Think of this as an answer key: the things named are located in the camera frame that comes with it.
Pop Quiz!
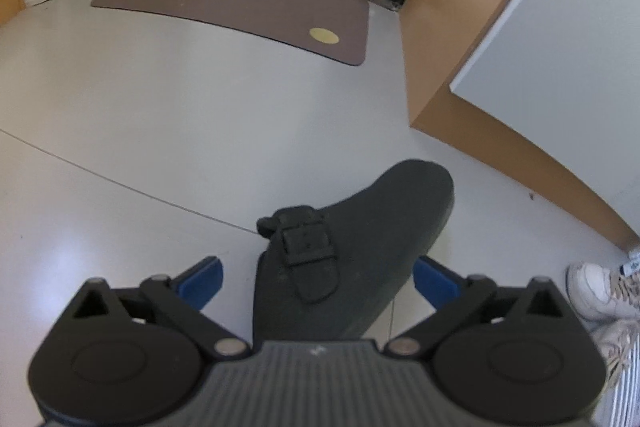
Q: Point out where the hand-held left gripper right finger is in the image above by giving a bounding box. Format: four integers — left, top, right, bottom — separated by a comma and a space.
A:
385, 255, 568, 362

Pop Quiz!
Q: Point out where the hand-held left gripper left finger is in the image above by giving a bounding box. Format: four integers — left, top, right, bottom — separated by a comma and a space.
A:
72, 255, 252, 362

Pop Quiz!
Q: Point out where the dark grey buckle clog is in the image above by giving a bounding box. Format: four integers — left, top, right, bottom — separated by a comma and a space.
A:
252, 159, 456, 343

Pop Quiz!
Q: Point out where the plain white sneaker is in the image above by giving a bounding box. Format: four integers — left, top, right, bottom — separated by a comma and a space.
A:
565, 251, 640, 323

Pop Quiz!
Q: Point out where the floral print white sneaker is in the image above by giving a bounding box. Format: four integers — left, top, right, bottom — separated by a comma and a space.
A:
590, 318, 640, 389

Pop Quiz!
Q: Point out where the white wire rack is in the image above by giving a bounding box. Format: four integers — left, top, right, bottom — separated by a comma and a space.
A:
602, 374, 640, 427

